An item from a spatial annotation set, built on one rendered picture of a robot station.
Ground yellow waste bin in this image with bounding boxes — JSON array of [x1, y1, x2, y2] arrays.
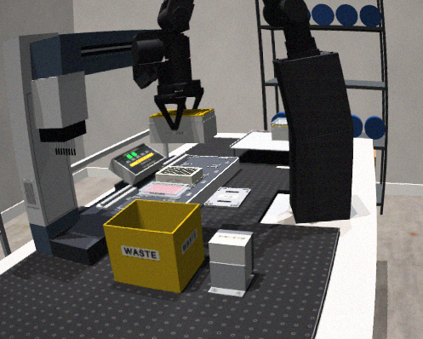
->
[[103, 199, 204, 293]]

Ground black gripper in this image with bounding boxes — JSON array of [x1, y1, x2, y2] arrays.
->
[[154, 58, 204, 130]]

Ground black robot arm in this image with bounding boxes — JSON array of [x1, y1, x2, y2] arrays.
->
[[132, 0, 320, 89]]

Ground white well plate with pink wells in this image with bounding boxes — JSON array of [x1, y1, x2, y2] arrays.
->
[[138, 181, 190, 198]]

